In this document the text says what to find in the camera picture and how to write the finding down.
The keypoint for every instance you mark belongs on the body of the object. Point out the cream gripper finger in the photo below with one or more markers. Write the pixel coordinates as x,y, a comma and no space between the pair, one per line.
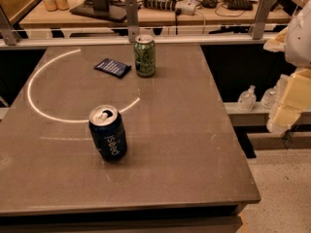
297,94
281,119

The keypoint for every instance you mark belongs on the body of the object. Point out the blue rxbar blueberry wrapper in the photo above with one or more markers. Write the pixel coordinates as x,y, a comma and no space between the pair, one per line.
113,67

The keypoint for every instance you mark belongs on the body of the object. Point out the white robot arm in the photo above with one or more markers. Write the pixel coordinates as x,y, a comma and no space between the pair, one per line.
297,48

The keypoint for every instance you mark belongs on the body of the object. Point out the clear sanitizer pump bottle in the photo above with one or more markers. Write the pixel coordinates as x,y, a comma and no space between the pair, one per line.
247,99

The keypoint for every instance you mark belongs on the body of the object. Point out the black device on desk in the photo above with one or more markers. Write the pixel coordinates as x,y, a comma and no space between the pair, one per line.
243,5

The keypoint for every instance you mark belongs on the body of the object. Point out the white power adapter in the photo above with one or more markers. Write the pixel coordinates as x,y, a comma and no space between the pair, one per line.
186,7

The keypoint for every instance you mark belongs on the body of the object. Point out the green soda can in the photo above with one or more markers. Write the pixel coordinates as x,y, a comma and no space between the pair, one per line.
145,55

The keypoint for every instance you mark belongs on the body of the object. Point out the black power strip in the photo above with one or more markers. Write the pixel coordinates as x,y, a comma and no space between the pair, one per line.
164,5

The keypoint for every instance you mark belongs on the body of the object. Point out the blue pepsi can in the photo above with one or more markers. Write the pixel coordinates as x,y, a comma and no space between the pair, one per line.
108,133

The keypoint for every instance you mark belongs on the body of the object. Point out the black monitor stand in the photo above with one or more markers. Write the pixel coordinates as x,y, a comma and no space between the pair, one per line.
100,9

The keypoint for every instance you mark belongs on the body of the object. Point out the wooden background desk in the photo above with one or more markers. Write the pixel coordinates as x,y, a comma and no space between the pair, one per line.
39,17

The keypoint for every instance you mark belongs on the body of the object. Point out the grey metal fence rail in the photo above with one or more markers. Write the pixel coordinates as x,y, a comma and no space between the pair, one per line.
204,34

